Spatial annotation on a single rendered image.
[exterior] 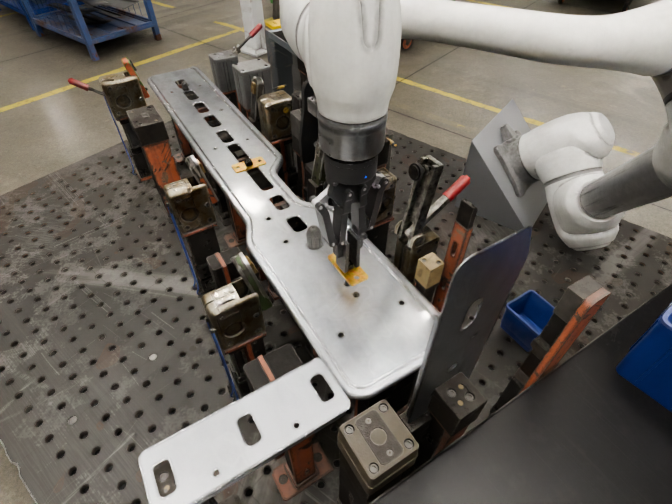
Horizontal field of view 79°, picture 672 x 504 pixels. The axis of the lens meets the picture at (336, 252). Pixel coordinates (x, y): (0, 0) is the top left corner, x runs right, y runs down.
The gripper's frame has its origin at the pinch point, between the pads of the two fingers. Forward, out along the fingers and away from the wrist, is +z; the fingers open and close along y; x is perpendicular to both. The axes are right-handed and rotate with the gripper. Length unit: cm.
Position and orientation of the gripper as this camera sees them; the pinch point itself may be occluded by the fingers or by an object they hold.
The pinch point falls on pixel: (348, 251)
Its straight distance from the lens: 70.9
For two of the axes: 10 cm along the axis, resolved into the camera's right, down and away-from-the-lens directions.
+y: -8.5, 3.8, -3.7
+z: 0.0, 7.0, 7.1
